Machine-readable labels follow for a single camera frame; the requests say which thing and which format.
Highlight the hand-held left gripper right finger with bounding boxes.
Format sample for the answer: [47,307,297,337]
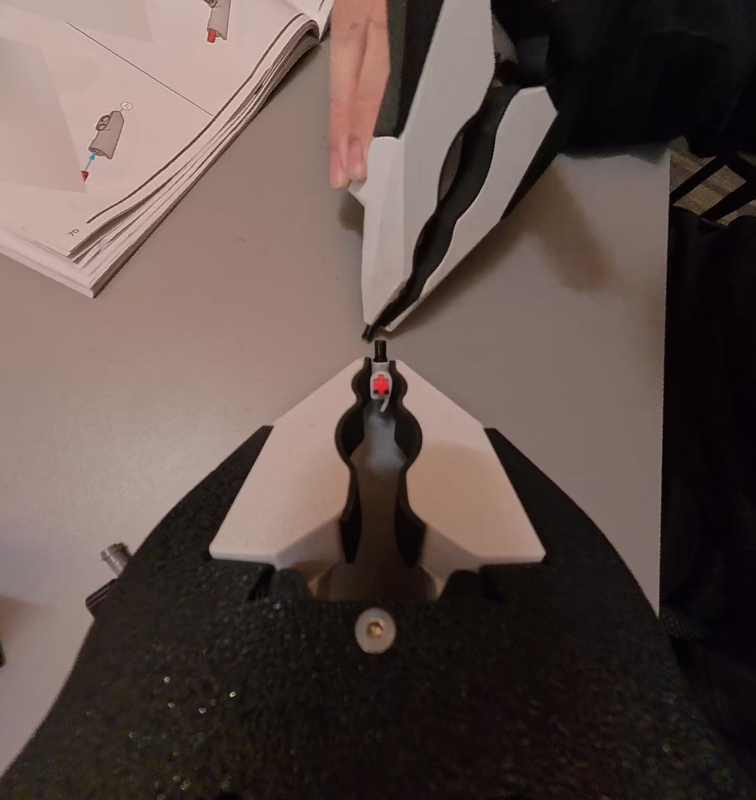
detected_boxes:
[391,359,546,595]

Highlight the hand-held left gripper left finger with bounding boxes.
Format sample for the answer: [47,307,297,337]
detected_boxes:
[209,358,373,588]

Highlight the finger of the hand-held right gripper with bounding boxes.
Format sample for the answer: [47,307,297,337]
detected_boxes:
[378,86,560,333]
[350,0,498,341]

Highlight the grey brick piece red pin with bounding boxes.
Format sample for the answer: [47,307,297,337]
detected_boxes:
[367,359,396,415]

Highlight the person's right hand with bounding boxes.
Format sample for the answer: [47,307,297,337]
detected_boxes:
[330,0,389,191]

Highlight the grey and black brick assembly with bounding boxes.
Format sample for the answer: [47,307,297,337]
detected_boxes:
[85,542,135,621]

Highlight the black chair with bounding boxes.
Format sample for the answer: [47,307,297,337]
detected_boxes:
[659,140,756,800]

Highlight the open instruction booklet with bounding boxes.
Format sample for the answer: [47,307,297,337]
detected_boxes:
[0,0,336,299]

